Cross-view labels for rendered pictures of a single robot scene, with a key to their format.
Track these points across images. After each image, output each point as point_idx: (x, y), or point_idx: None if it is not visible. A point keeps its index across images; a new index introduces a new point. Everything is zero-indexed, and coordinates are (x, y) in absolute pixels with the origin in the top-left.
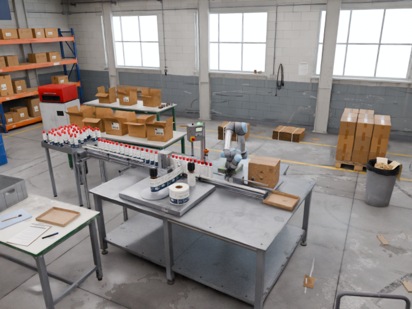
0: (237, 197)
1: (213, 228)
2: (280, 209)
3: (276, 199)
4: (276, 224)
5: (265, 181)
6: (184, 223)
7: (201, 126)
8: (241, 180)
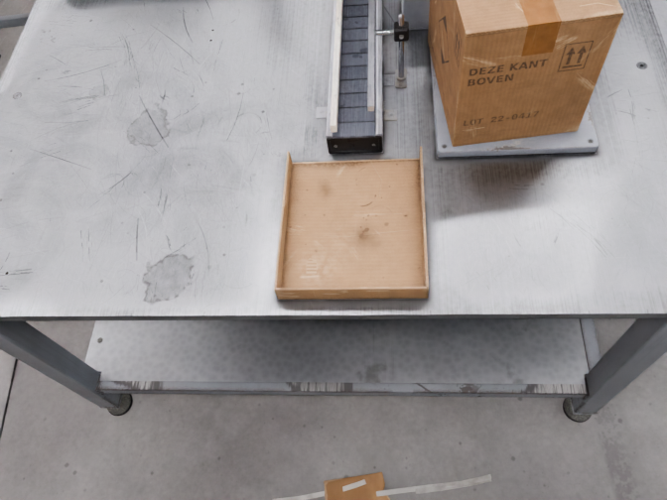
0: (288, 66)
1: (9, 106)
2: (266, 249)
3: (355, 197)
4: (117, 284)
5: (446, 80)
6: (25, 26)
7: None
8: (420, 7)
